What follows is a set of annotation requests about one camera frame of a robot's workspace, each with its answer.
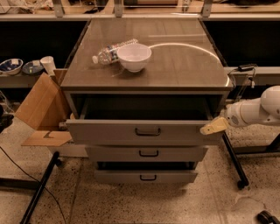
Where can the grey shelf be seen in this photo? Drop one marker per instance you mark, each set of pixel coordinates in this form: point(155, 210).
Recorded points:
point(17, 81)
point(264, 75)

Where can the grey middle drawer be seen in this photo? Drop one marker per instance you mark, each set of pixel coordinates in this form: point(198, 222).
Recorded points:
point(146, 154)

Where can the grey drawer cabinet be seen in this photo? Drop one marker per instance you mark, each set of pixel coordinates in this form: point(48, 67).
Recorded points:
point(182, 62)

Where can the black frame leg right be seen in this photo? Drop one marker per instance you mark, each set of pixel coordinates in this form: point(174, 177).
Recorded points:
point(243, 181)

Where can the grey bottom drawer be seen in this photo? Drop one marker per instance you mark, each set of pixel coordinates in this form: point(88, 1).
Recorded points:
point(147, 177)

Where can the black frame leg left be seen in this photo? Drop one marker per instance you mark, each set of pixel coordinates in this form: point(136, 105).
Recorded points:
point(40, 188)

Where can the white paper cup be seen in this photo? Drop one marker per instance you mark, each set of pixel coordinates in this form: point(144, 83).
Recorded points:
point(48, 64)

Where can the black power adapter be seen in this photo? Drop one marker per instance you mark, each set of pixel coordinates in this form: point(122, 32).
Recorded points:
point(247, 67)

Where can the white bowl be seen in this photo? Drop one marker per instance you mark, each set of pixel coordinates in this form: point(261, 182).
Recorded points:
point(134, 57)

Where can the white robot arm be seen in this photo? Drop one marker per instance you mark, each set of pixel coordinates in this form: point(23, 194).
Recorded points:
point(264, 110)

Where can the black caster wheel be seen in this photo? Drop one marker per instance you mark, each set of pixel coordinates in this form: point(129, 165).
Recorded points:
point(267, 218)

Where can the grey shelf right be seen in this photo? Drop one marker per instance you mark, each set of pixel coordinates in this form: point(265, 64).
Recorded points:
point(264, 75)

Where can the black frame leg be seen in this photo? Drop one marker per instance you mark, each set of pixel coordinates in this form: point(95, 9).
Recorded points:
point(40, 188)
point(243, 181)

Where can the clear plastic water bottle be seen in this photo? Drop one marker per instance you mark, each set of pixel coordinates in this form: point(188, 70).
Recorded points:
point(108, 54)

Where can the black object left edge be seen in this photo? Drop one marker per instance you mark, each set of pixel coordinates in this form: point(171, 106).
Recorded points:
point(5, 119)

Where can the blue patterned bowl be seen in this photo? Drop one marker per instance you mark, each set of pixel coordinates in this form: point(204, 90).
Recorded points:
point(11, 66)
point(33, 68)

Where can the grey drawer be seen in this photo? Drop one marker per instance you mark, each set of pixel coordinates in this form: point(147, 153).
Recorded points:
point(147, 177)
point(146, 154)
point(111, 120)

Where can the grey shelf left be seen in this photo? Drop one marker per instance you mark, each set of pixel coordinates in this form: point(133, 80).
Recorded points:
point(17, 81)

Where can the brown cardboard box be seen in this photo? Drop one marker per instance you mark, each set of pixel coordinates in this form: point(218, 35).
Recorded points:
point(43, 109)

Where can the blue patterned bowl left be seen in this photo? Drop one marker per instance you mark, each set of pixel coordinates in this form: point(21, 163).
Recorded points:
point(11, 66)

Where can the blue patterned bowl right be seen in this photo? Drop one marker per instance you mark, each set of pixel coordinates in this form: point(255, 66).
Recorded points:
point(33, 68)

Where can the black top drawer handle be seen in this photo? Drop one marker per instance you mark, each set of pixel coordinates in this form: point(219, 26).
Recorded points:
point(147, 133)

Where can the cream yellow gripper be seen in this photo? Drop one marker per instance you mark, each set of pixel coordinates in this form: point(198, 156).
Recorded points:
point(234, 115)

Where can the grey top drawer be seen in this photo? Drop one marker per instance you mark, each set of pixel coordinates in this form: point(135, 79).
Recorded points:
point(111, 120)

